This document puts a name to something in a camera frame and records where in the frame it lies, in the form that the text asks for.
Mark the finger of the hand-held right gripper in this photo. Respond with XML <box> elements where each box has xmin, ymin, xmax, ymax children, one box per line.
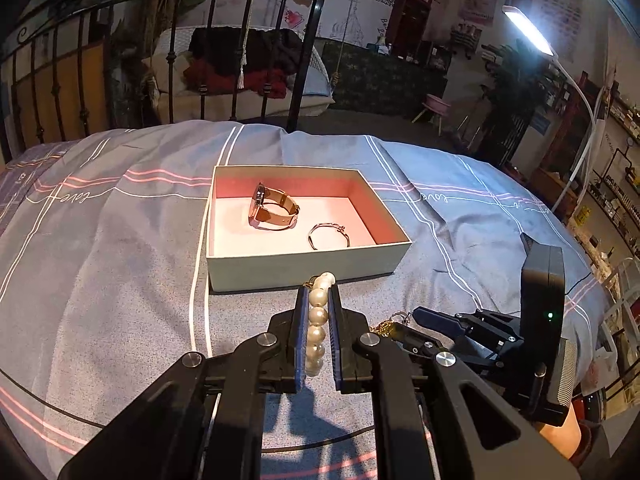
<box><xmin>412</xmin><ymin>306</ymin><xmax>524</xmax><ymax>347</ymax></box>
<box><xmin>388</xmin><ymin>324</ymin><xmax>521</xmax><ymax>386</ymax></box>

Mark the grey-blue plaid bedsheet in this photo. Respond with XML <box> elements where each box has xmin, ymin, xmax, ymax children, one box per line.
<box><xmin>0</xmin><ymin>120</ymin><xmax>617</xmax><ymax>480</ymax></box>

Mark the shelf of small bottles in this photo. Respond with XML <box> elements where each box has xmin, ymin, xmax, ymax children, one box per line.
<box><xmin>575</xmin><ymin>95</ymin><xmax>640</xmax><ymax>266</ymax></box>

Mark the green patterned counter cloth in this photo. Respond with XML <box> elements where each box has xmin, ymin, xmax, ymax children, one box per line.
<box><xmin>320</xmin><ymin>39</ymin><xmax>449</xmax><ymax>120</ymax></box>

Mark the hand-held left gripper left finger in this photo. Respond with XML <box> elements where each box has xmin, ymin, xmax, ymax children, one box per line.
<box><xmin>57</xmin><ymin>286</ymin><xmax>310</xmax><ymax>480</ymax></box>

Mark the white hanging swing bench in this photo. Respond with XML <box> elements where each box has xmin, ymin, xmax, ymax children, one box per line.
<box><xmin>142</xmin><ymin>25</ymin><xmax>337</xmax><ymax>117</ymax></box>

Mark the tan leather strap watch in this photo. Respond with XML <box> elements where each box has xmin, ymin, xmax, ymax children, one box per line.
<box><xmin>249</xmin><ymin>181</ymin><xmax>301</xmax><ymax>233</ymax></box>

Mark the wall poster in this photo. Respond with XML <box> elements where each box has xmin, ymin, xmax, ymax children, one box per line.
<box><xmin>278</xmin><ymin>0</ymin><xmax>407</xmax><ymax>47</ymax></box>

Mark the red phone booth cabinet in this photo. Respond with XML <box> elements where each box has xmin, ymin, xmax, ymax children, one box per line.
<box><xmin>384</xmin><ymin>0</ymin><xmax>437</xmax><ymax>60</ymax></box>

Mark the gold chain necklace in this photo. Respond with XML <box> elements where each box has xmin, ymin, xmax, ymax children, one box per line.
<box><xmin>369</xmin><ymin>311</ymin><xmax>412</xmax><ymax>343</ymax></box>

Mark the thin metal bangle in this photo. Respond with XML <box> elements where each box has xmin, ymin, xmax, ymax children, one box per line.
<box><xmin>307</xmin><ymin>223</ymin><xmax>350</xmax><ymax>251</ymax></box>

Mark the white gooseneck lamp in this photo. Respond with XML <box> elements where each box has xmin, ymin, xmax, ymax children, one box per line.
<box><xmin>501</xmin><ymin>5</ymin><xmax>599</xmax><ymax>212</ymax></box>

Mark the white pearl bracelet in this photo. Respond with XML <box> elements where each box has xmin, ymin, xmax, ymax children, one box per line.
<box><xmin>305</xmin><ymin>271</ymin><xmax>337</xmax><ymax>377</ymax></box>

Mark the pink stool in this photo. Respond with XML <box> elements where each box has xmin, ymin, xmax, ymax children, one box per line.
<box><xmin>411</xmin><ymin>93</ymin><xmax>452</xmax><ymax>137</ymax></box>

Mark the black metal bed frame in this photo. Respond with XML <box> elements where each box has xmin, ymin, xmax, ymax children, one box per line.
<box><xmin>0</xmin><ymin>0</ymin><xmax>332</xmax><ymax>162</ymax></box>

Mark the person's right forearm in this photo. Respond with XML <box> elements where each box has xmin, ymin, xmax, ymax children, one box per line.
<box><xmin>534</xmin><ymin>404</ymin><xmax>584</xmax><ymax>462</ymax></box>

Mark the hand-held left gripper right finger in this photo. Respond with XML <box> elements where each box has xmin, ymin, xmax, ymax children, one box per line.
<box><xmin>329</xmin><ymin>284</ymin><xmax>582</xmax><ymax>480</ymax></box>

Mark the pink-lined cardboard box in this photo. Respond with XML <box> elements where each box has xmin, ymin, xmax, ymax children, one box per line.
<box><xmin>205</xmin><ymin>164</ymin><xmax>414</xmax><ymax>294</ymax></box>

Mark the pile of dark red clothes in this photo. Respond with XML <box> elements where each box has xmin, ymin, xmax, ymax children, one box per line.
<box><xmin>182</xmin><ymin>27</ymin><xmax>307</xmax><ymax>99</ymax></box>

